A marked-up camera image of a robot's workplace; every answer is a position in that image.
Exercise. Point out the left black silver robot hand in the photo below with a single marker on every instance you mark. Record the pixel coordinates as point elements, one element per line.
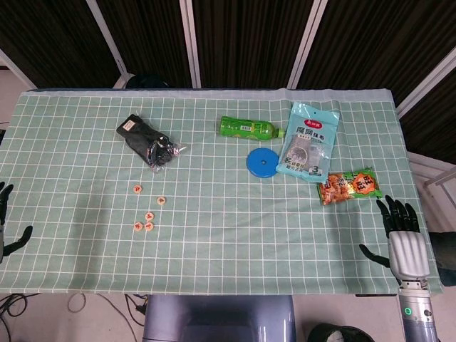
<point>18,242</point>

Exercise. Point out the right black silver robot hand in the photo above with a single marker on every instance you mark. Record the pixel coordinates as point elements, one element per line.
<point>408,253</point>

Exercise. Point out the wooden chess piece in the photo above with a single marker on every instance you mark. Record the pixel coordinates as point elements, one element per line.
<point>137,225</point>
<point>137,189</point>
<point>161,201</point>
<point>149,216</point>
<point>149,226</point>

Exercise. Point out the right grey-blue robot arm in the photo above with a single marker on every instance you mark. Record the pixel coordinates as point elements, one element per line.
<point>420,317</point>

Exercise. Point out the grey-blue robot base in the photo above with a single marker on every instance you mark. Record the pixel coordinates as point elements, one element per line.
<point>213,317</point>

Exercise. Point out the blue round plastic disc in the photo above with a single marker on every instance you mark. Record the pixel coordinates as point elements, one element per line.
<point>256,167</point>

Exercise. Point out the green checked tablecloth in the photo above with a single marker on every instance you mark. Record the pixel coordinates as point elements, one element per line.
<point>228,231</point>

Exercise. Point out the white metal rack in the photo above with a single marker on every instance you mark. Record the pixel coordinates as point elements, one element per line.
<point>438,176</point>

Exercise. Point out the orange green snack bag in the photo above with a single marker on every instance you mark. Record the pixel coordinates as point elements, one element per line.
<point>342,189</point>

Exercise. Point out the black waste bin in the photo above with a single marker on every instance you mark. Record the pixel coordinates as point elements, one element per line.
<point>320,335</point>

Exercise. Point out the light blue snack pouch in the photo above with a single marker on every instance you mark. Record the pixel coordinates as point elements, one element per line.
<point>306,142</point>

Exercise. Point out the black items in clear bag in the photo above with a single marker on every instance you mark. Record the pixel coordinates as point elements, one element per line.
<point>142,137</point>

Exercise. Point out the green drink bottle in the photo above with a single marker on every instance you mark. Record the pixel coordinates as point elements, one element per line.
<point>246,128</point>

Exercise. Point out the black chair back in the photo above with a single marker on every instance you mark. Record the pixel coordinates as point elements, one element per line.
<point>147,82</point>

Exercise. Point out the white partition frame post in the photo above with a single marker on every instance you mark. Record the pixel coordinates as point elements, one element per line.
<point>190,35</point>
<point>427,82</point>
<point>309,35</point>
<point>16,68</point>
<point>108,35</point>

